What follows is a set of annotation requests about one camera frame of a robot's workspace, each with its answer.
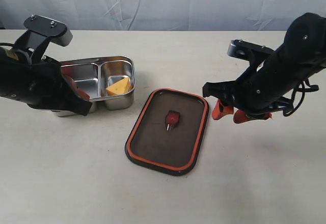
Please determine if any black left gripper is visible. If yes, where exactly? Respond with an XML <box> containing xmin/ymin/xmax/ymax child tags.
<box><xmin>1</xmin><ymin>47</ymin><xmax>92</xmax><ymax>116</ymax></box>

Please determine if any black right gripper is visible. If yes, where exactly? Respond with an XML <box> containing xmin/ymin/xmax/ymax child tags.
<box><xmin>202</xmin><ymin>13</ymin><xmax>325</xmax><ymax>124</ymax></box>

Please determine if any steel two-compartment lunch box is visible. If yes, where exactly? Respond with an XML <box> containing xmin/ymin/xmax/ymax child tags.
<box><xmin>61</xmin><ymin>56</ymin><xmax>135</xmax><ymax>113</ymax></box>

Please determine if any yellow toy cheese wedge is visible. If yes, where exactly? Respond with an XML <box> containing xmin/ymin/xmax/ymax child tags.
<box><xmin>106</xmin><ymin>77</ymin><xmax>132</xmax><ymax>96</ymax></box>

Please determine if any dark transparent lunch box lid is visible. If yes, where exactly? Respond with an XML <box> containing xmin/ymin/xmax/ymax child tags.
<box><xmin>125</xmin><ymin>88</ymin><xmax>209</xmax><ymax>176</ymax></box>

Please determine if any wrinkled blue-grey backdrop cloth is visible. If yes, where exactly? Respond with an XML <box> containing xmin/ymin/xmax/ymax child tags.
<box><xmin>1</xmin><ymin>0</ymin><xmax>325</xmax><ymax>31</ymax></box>

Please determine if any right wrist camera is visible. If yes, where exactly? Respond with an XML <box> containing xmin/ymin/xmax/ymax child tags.
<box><xmin>227</xmin><ymin>39</ymin><xmax>274</xmax><ymax>68</ymax></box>

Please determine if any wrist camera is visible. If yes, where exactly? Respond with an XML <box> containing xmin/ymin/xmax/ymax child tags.
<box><xmin>13</xmin><ymin>15</ymin><xmax>73</xmax><ymax>64</ymax></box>
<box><xmin>227</xmin><ymin>39</ymin><xmax>274</xmax><ymax>68</ymax></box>

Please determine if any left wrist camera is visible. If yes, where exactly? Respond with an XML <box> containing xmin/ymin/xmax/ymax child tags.
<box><xmin>13</xmin><ymin>15</ymin><xmax>73</xmax><ymax>64</ymax></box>

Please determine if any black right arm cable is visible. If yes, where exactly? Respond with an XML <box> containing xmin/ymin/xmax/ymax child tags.
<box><xmin>277</xmin><ymin>77</ymin><xmax>320</xmax><ymax>117</ymax></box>

